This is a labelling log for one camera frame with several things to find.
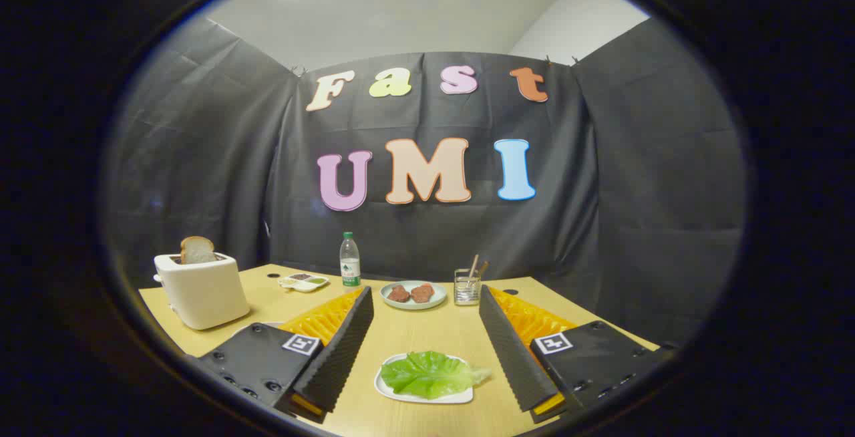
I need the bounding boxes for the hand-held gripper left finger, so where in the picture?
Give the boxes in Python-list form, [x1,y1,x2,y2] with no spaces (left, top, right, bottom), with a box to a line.
[199,286,375,424]

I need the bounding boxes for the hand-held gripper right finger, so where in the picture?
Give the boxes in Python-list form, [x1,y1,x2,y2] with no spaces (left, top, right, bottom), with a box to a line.
[480,285,675,424]

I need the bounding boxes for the green lettuce leaf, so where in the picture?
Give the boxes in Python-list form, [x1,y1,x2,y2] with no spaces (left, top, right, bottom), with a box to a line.
[380,351,492,400]

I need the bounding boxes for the toasted bread slice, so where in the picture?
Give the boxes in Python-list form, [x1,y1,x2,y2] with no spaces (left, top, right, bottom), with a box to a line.
[180,236,217,265]

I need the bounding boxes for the white square plate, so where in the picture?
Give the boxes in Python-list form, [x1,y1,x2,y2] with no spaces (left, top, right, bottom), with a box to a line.
[374,353,474,404]

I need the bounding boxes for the clear glass jar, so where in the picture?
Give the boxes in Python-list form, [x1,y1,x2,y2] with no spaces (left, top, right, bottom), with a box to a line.
[454,268,482,307]

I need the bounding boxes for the white divided condiment dish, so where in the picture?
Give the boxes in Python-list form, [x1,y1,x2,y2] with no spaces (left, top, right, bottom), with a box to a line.
[278,273,330,293]

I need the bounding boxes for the pale green round plate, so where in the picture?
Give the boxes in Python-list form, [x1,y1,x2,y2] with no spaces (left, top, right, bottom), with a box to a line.
[380,281,448,311]

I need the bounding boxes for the clear plastic water bottle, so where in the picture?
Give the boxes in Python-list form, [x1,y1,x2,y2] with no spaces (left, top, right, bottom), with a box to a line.
[339,232,362,288]

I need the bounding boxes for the white toaster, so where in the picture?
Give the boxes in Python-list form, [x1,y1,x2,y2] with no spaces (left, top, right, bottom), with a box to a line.
[154,252,251,331]

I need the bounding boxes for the black backdrop cloth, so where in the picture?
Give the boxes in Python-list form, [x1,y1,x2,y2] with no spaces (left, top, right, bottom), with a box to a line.
[104,16,747,351]

